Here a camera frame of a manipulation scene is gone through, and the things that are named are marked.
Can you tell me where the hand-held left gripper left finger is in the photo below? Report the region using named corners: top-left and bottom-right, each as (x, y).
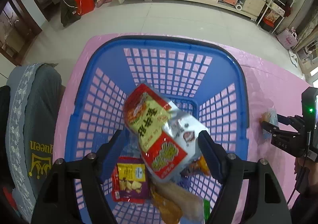
top-left (31, 130), bottom-right (123, 224)

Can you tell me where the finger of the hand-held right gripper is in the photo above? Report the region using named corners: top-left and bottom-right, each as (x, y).
top-left (276, 114), bottom-right (305, 127)
top-left (262, 121), bottom-right (308, 158)

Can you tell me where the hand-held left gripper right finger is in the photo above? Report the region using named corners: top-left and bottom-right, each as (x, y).
top-left (197, 131), bottom-right (292, 224)

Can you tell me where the blue cracker packet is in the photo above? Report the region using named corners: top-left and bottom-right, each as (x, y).
top-left (260, 107), bottom-right (279, 140)

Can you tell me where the light blue snack packet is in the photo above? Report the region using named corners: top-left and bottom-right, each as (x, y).
top-left (122, 137), bottom-right (142, 158)

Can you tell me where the yellow purple snack packet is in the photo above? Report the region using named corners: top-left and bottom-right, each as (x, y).
top-left (112, 156), bottom-right (149, 202)

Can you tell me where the clear cracker packet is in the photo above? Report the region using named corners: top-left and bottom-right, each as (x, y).
top-left (159, 184), bottom-right (205, 222)

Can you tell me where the large red yellow snack packet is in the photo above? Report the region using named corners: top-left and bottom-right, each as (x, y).
top-left (123, 83), bottom-right (209, 182)

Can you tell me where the orange sausage stick packet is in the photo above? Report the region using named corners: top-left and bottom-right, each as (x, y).
top-left (149, 184), bottom-right (183, 224)

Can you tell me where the blue plastic basket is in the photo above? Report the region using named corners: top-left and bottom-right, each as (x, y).
top-left (51, 35), bottom-right (250, 224)

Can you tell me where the person's right hand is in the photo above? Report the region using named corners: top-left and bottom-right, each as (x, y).
top-left (294, 156), bottom-right (308, 177)

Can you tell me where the pink tablecloth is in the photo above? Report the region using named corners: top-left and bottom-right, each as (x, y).
top-left (53, 34), bottom-right (318, 224)

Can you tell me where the green stick packet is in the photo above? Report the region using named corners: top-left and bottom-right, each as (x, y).
top-left (203, 199), bottom-right (211, 223)

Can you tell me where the person's dark clothing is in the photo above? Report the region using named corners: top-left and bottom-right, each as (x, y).
top-left (289, 184), bottom-right (318, 224)

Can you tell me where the pink bag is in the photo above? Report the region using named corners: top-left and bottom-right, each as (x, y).
top-left (277, 28), bottom-right (299, 49)

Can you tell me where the orange printed carton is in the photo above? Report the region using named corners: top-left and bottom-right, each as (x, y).
top-left (263, 9), bottom-right (281, 27)

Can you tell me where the white metal rack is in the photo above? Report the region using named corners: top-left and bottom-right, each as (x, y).
top-left (257, 0), bottom-right (299, 34)

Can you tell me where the black bag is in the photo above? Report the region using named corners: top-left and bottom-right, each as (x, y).
top-left (60, 0), bottom-right (81, 27)

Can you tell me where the red bag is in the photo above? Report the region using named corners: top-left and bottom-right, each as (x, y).
top-left (75, 0), bottom-right (96, 16)

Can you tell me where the brown wooden door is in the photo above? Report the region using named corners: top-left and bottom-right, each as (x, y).
top-left (0, 0), bottom-right (43, 63)

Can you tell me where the black cable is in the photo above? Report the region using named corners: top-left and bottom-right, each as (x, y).
top-left (287, 131), bottom-right (311, 205)

